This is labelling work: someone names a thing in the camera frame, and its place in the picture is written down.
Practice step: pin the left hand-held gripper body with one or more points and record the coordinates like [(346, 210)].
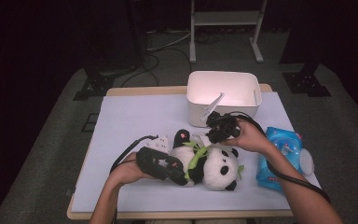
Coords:
[(150, 161)]

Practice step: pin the white metal stand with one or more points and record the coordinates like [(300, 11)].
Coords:
[(227, 18)]

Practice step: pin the dark floor socket plate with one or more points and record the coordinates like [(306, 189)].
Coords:
[(90, 122)]

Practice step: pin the panda plush toy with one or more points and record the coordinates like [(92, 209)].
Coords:
[(220, 174)]

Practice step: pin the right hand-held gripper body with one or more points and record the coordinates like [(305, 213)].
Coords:
[(228, 126)]

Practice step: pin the person's left hand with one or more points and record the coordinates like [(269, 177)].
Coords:
[(130, 171)]

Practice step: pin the blue wet wipe pack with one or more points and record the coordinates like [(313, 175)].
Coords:
[(276, 135)]

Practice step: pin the white plastic storage bin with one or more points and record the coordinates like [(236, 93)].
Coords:
[(220, 84)]

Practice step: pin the pale lilac table mat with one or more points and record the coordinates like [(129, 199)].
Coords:
[(155, 199)]

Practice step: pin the black stand base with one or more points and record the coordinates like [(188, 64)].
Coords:
[(304, 84), (94, 85)]

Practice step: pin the wooden table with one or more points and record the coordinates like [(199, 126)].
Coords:
[(143, 90)]

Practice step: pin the person's right hand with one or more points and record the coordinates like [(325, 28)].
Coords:
[(251, 137)]

